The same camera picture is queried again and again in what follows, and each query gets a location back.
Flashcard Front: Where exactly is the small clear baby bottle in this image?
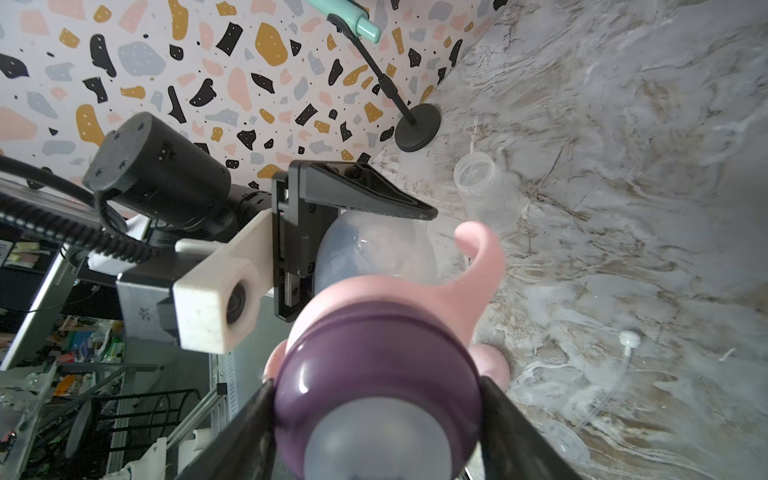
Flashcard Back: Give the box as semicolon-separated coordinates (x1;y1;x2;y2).
314;210;438;294

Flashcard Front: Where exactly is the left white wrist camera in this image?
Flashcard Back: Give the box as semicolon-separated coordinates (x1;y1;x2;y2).
116;210;273;354

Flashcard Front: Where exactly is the black corrugated cable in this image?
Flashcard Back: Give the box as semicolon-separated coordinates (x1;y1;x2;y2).
0;154;157;265

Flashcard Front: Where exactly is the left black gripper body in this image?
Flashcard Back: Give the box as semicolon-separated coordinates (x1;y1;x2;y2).
272;160;318;322

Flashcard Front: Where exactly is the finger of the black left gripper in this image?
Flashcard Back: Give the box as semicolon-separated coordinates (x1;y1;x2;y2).
297;161;438;221

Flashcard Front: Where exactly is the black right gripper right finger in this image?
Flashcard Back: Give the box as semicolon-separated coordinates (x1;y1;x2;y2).
479;376;581;480

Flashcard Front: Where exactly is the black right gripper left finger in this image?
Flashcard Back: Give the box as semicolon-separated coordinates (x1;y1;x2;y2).
176;379;276;480

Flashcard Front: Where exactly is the mint green microphone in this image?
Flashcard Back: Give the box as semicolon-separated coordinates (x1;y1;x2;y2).
307;0;382;44

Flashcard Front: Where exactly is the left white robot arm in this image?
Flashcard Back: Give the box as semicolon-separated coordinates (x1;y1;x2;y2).
84;112;438;322

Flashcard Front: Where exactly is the black microphone stand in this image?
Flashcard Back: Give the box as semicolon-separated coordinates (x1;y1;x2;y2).
327;14;442;152

